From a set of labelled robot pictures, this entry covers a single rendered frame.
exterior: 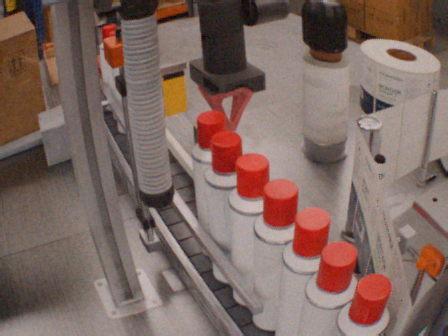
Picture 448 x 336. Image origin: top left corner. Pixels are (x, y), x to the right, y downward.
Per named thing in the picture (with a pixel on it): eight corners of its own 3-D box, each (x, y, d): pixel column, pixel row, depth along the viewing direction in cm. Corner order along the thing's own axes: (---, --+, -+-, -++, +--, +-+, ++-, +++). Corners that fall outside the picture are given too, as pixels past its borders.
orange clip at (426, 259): (441, 274, 37) (447, 257, 36) (428, 284, 36) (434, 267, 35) (423, 257, 39) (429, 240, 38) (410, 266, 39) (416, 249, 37)
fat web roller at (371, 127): (374, 235, 71) (391, 126, 60) (352, 246, 69) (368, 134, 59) (358, 219, 74) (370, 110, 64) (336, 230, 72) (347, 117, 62)
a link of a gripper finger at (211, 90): (236, 110, 76) (231, 54, 71) (261, 131, 71) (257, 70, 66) (193, 123, 74) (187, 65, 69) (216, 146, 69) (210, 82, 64)
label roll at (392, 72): (447, 119, 100) (453, 64, 92) (405, 143, 92) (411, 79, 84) (392, 86, 114) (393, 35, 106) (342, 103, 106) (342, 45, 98)
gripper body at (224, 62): (230, 61, 72) (226, 18, 68) (267, 86, 64) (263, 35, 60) (188, 72, 70) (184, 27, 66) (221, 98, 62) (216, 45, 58)
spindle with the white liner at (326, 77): (356, 154, 89) (359, 5, 72) (319, 168, 86) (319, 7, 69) (329, 132, 96) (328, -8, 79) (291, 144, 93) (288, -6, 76)
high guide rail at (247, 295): (264, 312, 52) (264, 304, 51) (254, 316, 51) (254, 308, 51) (77, 44, 133) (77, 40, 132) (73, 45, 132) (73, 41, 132)
